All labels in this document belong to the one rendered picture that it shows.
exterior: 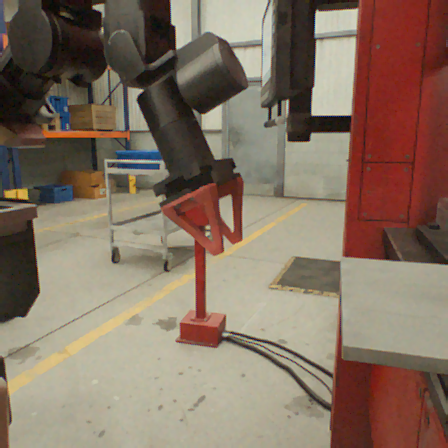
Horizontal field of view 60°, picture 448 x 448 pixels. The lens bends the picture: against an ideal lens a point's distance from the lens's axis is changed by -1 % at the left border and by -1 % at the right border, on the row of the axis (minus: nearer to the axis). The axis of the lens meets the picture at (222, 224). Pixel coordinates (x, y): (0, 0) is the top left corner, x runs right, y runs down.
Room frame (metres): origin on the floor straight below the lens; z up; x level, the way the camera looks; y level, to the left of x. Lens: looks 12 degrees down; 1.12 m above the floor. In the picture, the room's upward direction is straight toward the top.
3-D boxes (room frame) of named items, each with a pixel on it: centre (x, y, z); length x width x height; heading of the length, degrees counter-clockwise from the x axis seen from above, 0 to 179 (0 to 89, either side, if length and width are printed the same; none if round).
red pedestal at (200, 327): (2.07, 0.12, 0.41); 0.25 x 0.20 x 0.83; 74
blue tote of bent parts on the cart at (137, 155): (3.53, 0.64, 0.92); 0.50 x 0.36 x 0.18; 65
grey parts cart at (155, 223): (3.68, 0.56, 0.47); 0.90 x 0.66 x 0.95; 155
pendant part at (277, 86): (1.49, -0.22, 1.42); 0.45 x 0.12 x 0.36; 0
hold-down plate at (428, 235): (0.81, -0.47, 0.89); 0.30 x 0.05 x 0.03; 164
